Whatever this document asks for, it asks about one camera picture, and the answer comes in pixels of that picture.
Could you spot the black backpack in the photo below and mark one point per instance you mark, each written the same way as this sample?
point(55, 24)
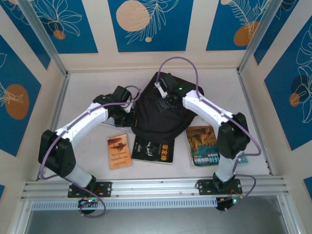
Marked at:
point(156, 122)

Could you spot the orange paperback book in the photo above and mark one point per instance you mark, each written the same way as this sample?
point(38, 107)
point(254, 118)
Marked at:
point(119, 151)

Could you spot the teal orange cave landscape book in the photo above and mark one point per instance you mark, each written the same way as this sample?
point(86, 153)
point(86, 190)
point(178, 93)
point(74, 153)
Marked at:
point(202, 146)

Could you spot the black book yellow title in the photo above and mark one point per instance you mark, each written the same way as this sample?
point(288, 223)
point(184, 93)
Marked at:
point(152, 152)

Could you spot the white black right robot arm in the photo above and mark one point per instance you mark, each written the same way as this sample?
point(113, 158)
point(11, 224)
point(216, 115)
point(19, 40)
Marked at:
point(209, 109)

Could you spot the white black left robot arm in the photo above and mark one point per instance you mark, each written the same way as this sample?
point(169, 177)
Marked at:
point(80, 122)

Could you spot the left controller board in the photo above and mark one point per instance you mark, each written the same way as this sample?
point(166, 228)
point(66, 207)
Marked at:
point(89, 201)

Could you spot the controller board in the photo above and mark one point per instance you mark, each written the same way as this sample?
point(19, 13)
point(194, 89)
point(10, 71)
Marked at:
point(89, 201)
point(229, 202)

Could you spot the right controller board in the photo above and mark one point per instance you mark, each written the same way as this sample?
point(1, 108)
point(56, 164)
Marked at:
point(229, 202)

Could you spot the aluminium side rail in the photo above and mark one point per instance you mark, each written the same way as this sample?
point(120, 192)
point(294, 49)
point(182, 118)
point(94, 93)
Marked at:
point(251, 104)
point(58, 109)

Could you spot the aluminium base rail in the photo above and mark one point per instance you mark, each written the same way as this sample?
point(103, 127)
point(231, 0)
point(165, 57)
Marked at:
point(156, 186)

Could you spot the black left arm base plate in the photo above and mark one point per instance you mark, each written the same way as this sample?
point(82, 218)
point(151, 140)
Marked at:
point(104, 189)

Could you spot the aluminium frame post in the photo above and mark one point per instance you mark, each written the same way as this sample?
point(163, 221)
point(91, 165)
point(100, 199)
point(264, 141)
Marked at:
point(41, 36)
point(258, 36)

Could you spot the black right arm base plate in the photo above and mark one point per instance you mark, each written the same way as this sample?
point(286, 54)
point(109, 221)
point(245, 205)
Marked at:
point(204, 186)

